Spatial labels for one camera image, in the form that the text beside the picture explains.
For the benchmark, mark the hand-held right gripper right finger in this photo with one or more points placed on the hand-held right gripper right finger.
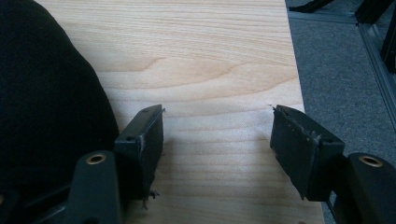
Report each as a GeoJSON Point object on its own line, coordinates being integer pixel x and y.
{"type": "Point", "coordinates": [299, 149]}

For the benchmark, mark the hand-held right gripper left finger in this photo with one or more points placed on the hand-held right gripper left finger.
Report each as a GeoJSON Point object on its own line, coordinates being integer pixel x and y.
{"type": "Point", "coordinates": [146, 149]}

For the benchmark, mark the black cloth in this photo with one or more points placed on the black cloth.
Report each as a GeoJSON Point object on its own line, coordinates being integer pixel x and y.
{"type": "Point", "coordinates": [46, 102]}

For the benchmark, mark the black stand leg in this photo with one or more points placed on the black stand leg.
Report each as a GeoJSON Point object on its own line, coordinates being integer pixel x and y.
{"type": "Point", "coordinates": [389, 46]}
{"type": "Point", "coordinates": [372, 10]}
{"type": "Point", "coordinates": [309, 5]}

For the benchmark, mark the grey metal frame rail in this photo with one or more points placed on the grey metal frame rail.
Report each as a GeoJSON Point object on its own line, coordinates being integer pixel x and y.
{"type": "Point", "coordinates": [378, 68]}

